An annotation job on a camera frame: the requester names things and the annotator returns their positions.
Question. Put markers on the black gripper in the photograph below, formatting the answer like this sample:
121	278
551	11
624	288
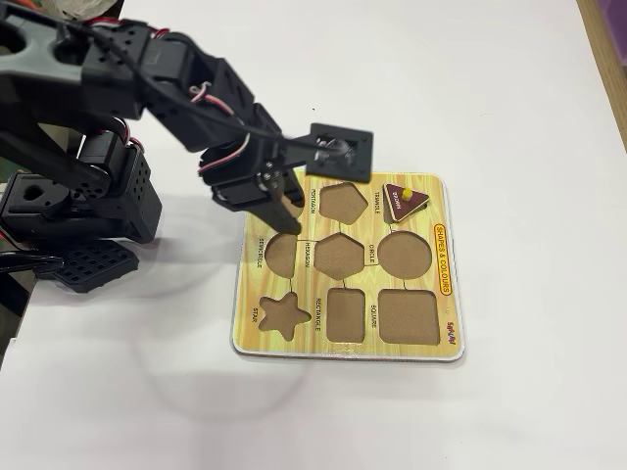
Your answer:
270	182

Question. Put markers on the brown triangle piece yellow pin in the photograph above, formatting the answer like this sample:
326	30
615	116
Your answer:
399	198

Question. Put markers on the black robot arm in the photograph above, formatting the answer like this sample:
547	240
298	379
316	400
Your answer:
108	73

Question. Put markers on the purple background object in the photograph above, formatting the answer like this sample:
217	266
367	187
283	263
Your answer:
618	29

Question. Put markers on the wooden shapes puzzle board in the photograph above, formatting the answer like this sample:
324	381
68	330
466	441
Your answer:
303	343

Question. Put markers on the white crumpled background item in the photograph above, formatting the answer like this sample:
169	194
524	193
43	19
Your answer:
78	5

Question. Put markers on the black square wrist camera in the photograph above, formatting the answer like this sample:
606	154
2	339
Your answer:
338	152

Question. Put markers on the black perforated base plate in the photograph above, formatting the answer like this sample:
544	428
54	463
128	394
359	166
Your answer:
95	264

